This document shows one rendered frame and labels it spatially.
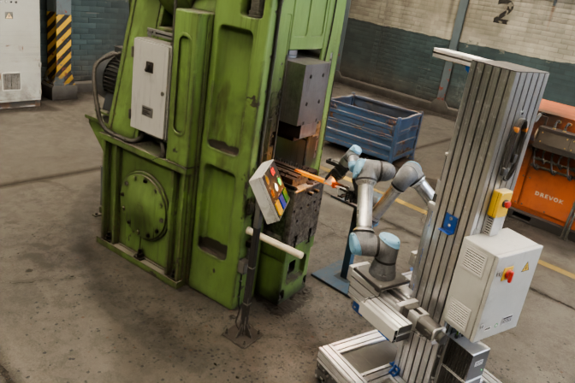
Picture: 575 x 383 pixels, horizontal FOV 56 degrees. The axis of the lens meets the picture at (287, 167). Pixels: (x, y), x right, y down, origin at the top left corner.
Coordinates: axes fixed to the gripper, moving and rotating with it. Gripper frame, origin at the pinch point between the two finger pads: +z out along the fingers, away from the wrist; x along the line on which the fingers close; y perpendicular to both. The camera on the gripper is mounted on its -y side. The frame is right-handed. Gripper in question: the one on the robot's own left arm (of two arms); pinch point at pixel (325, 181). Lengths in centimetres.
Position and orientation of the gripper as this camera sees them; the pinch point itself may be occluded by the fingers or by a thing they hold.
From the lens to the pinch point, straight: 367.3
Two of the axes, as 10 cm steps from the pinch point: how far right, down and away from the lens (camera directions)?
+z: -5.2, 6.6, 5.4
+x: 5.7, -2.1, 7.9
